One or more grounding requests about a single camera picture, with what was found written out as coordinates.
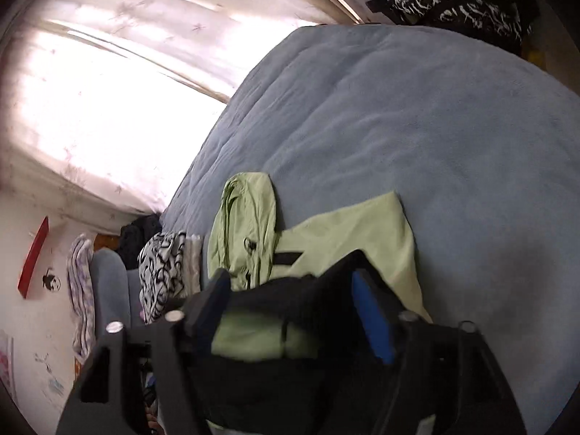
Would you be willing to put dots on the black and white printed garment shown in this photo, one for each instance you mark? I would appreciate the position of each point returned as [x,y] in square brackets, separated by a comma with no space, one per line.
[158,272]

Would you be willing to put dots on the black cartoon wall sticker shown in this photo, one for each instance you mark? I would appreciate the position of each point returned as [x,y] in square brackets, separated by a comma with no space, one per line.
[51,282]

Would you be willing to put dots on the red wall shelf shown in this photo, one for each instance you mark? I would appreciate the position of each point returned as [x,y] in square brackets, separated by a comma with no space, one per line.
[32,258]

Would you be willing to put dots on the green and black hooded jacket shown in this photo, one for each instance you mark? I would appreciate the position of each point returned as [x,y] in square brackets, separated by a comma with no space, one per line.
[353,235]

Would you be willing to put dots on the white cardboard box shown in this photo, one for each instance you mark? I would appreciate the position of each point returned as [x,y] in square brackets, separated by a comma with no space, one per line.
[351,2]

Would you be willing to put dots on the white floral curtain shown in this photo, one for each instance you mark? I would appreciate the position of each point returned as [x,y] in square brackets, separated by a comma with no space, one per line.
[136,31]

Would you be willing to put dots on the wooden bed headboard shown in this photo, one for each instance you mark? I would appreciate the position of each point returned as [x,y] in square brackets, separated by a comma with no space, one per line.
[106,240]

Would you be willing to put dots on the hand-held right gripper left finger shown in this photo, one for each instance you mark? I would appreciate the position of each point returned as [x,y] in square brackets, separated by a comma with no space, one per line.
[217,301]

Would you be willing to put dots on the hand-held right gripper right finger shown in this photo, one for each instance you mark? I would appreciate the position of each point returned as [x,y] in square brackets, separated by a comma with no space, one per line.
[371,321]

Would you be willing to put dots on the black cloth with white pattern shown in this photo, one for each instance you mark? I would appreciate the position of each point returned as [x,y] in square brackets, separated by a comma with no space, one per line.
[466,11]

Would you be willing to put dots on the pink wall picture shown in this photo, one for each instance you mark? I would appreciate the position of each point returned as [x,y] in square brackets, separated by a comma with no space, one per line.
[7,362]

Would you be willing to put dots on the blue fleece bed blanket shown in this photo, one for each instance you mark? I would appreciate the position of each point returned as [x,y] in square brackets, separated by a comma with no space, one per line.
[408,122]

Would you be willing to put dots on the black knitted cloth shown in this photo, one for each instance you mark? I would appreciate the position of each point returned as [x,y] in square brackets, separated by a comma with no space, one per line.
[140,235]

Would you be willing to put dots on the purple patterned white blanket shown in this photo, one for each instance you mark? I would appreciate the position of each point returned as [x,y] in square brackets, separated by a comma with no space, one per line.
[80,290]

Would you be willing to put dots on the blue-grey pillow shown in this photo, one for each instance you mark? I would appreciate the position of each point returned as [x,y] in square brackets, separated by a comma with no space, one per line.
[134,294]
[108,281]

